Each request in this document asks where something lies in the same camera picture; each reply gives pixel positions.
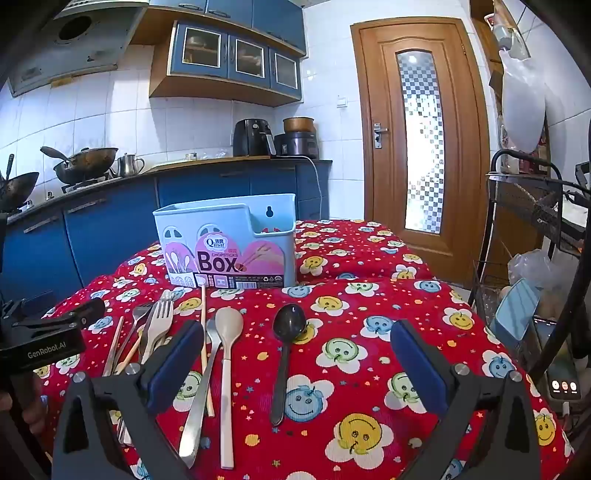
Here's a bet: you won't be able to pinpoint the small silver fork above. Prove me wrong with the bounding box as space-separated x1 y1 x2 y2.
115 411 136 446

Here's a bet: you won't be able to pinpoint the grey range hood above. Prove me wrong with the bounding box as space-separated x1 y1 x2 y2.
7 0 149 97

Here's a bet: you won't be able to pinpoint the blue base cabinets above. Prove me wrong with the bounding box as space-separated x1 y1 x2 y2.
0 159 333 319

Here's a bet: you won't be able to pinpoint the blue upper cabinets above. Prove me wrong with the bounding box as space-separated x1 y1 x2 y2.
148 0 308 54

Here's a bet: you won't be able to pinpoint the black spoon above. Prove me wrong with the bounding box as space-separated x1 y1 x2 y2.
270 304 306 426

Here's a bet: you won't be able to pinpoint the red smiley flower tablecloth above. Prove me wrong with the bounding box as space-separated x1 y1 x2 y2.
41 219 573 480

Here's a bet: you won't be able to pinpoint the light blue package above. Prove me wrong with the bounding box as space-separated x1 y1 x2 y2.
492 278 541 340

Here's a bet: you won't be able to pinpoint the black air fryer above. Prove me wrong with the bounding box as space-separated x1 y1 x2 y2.
232 119 277 158

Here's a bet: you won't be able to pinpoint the large metal wok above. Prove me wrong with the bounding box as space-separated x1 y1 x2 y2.
41 146 119 184

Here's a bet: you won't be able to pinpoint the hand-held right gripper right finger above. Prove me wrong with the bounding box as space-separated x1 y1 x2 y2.
390 319 543 480

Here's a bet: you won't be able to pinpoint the white power cable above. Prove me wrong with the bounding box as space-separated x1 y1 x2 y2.
295 156 327 220

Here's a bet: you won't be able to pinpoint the dark rice cooker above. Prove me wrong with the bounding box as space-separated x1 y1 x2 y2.
274 131 320 158

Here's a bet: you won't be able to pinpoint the silver spoon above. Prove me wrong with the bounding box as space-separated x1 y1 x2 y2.
178 318 223 469

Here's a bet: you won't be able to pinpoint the blue glass-door wall cabinet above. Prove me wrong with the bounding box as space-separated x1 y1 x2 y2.
148 19 306 108

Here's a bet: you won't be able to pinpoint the gas stove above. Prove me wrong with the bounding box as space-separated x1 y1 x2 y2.
61 173 116 193

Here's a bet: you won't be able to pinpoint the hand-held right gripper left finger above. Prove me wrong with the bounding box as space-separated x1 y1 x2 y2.
51 319 205 480

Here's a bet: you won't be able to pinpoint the smartphone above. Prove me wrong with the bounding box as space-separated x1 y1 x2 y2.
547 355 583 401

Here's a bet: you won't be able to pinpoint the black wire rack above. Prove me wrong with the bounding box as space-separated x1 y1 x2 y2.
468 148 591 416

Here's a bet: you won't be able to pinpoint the person's left hand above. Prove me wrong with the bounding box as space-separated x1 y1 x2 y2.
21 390 45 439

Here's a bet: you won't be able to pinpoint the light blue utensil box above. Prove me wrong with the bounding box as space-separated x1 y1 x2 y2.
153 193 297 289

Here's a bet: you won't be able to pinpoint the white plastic bag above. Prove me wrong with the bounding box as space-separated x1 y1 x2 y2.
499 48 548 153

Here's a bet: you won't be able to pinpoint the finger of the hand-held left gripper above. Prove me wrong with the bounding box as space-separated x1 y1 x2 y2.
42 298 107 329

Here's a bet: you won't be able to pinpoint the beige spoon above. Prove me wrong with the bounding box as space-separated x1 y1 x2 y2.
215 307 245 469

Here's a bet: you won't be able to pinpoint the steel kettle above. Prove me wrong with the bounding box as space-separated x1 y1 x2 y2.
115 153 145 178

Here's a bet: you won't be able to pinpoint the black wok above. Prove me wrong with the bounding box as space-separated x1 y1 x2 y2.
0 154 40 210

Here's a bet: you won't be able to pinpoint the dark silver fork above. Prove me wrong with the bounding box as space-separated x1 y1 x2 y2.
121 305 154 365

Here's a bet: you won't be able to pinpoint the clear plastic bag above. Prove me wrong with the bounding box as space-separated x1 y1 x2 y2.
508 249 568 301

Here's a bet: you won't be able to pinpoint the wooden door with glass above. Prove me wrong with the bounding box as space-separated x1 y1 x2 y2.
350 17 491 289

